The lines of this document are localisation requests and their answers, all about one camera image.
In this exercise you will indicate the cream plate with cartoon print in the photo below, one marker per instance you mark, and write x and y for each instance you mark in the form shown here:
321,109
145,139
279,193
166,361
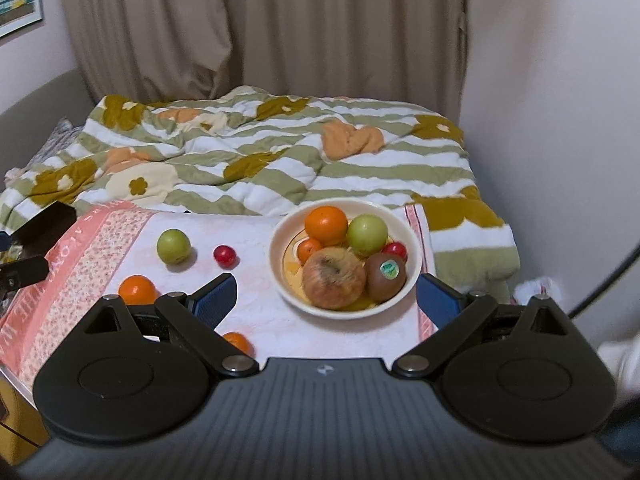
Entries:
278,255

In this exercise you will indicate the green striped floral blanket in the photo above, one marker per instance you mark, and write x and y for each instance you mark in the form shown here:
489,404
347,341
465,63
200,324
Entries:
300,160

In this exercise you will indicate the person's leg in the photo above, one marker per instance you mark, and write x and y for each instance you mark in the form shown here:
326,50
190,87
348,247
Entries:
625,430

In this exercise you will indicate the large orange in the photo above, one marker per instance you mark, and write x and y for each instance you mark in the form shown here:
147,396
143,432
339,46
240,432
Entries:
136,289
326,225

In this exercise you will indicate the small orange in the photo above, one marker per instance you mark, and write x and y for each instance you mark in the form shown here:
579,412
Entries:
309,250
239,342

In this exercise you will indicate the grey patterned pillow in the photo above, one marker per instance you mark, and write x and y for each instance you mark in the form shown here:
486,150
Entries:
57,135

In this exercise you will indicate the white plastic bag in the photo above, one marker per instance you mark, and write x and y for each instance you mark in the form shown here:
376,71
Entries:
537,287

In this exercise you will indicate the brown kiwi with sticker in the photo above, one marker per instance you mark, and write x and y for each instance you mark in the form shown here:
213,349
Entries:
385,282

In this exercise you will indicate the beige curtain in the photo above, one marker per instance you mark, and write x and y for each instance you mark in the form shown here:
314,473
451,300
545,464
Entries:
250,20

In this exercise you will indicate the white table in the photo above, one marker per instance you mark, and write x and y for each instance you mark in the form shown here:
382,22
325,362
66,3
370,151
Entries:
15,382

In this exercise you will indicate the pink printed tablecloth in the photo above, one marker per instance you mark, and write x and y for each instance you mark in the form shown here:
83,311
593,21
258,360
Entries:
300,335

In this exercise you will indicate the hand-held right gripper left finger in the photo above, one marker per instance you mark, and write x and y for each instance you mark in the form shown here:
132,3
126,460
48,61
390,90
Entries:
217,301

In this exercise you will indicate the white cloth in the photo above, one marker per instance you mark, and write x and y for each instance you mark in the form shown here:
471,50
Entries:
620,365

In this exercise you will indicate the black device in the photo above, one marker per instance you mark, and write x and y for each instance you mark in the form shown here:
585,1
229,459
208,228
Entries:
25,271

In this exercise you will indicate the large green apple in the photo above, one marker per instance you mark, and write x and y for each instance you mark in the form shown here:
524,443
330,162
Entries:
367,235

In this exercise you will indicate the red cherry tomato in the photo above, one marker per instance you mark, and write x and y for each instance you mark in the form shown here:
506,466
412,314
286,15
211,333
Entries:
396,249
224,255

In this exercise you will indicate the small green apple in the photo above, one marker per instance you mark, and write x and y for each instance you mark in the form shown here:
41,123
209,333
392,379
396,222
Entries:
173,246

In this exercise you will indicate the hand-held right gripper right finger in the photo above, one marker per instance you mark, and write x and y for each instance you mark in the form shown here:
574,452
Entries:
437,301

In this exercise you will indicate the grey headboard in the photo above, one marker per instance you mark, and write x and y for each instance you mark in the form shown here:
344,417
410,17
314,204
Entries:
30,110

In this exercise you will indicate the wrinkled red apple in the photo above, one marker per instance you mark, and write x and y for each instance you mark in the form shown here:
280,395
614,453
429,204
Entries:
332,277

